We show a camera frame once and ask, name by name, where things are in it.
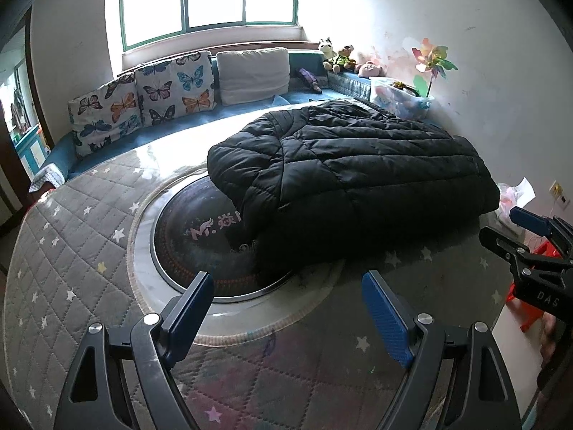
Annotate grey quilted star table cover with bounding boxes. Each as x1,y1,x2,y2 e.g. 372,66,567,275
2,99,544,430

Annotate green framed window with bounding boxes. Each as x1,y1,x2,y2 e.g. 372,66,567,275
119,0,300,52

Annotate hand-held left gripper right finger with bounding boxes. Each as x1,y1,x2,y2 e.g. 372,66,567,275
361,269,522,430

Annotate pink pig plush toy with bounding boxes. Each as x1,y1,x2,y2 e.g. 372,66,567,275
356,60,383,79

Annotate crumpled plastic bag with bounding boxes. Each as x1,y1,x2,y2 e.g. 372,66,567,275
497,178,535,225

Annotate black puffer jacket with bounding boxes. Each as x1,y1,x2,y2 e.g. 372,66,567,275
207,99,501,274

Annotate teal cabinet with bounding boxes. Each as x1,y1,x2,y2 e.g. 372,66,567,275
15,123,50,180

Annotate blue sofa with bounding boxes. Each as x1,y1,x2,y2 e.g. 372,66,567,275
29,49,430,195

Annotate white pillow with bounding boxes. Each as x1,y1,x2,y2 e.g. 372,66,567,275
216,47,291,106

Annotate hanging clothes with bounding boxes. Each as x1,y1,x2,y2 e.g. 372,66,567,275
10,90,28,128

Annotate brown door frame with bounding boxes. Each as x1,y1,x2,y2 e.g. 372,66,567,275
0,6,52,238

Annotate white wall socket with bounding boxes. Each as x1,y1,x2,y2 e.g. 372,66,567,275
550,180,571,210

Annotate round black heater plate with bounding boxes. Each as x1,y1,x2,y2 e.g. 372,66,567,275
152,175,323,300

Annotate brown bear plush toy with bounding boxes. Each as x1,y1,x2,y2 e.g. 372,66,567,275
324,45,356,73

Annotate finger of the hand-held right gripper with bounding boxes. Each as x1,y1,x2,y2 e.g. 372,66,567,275
480,228,573,274
509,206,573,256

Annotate purple folded umbrella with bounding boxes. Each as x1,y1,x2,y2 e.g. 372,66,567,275
298,68,323,95

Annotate colourful pinwheel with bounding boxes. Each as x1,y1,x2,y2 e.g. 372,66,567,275
412,38,458,99

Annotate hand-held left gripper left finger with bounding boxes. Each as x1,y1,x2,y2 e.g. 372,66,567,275
54,271,215,430

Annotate butterfly print cushion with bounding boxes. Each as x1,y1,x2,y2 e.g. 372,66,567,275
134,50,218,127
67,72,143,158

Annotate person's right hand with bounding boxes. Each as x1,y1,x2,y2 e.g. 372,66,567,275
539,314,559,368

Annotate red plastic stool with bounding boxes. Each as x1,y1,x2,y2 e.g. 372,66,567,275
505,238,562,332

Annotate clear plastic storage box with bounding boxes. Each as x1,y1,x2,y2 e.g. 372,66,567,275
369,76,436,119

